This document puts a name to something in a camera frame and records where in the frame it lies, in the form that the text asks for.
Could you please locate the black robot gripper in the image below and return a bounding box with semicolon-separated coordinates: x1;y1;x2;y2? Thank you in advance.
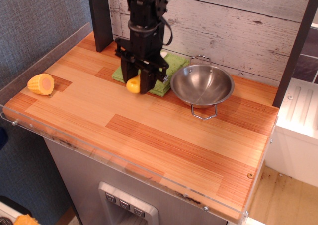
115;18;169;94

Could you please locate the yellow handled toy knife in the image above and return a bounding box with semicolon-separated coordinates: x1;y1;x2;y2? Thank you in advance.
126;74;141;94

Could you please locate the stainless steel two-handled bowl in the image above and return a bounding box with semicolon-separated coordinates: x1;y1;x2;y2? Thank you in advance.
170;55;235;120

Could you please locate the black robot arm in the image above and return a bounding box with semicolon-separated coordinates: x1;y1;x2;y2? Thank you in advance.
115;0;169;94

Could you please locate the green folded cloth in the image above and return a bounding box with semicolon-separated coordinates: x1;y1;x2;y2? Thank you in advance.
111;52;190;98

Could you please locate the yellow toy corn piece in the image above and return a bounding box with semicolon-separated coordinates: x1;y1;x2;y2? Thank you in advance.
27;73;55;95

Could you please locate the silver toy fridge cabinet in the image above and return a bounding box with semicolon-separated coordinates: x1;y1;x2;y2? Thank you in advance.
45;139;227;225

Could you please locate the clear acrylic edge guard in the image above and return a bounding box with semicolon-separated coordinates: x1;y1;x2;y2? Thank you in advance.
1;106;248;225

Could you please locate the white toy sink unit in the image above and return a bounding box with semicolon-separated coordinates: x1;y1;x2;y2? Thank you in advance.
265;23;318;187

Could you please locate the yellow toy corn on floor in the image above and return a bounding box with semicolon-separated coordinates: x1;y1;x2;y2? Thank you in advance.
13;214;39;225

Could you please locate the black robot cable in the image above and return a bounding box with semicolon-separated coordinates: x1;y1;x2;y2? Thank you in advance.
159;16;173;46

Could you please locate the dark wooden left post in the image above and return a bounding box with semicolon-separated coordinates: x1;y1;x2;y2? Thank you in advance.
89;0;113;52

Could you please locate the dark wooden post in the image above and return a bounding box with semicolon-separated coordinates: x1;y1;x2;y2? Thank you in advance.
89;0;113;52
272;0;318;108

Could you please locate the dark wooden right post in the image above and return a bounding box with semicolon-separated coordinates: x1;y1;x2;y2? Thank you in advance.
272;0;318;108

